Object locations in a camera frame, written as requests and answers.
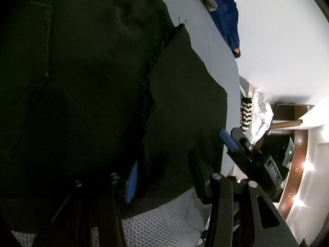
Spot black pants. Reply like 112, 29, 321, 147
0, 0, 229, 234

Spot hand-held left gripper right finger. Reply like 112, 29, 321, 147
188, 149, 300, 247

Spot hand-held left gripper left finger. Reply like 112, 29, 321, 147
32, 160, 140, 247

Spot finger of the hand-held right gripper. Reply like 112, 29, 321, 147
219, 129, 241, 153
230, 127, 261, 158

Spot brown wooden shelf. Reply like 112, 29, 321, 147
270, 102, 315, 135

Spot grey mesh mattress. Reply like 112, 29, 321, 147
10, 0, 241, 247

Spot black white striped cloth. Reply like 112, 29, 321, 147
240, 96, 254, 132

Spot blue floral blanket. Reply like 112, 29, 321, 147
185, 0, 241, 58

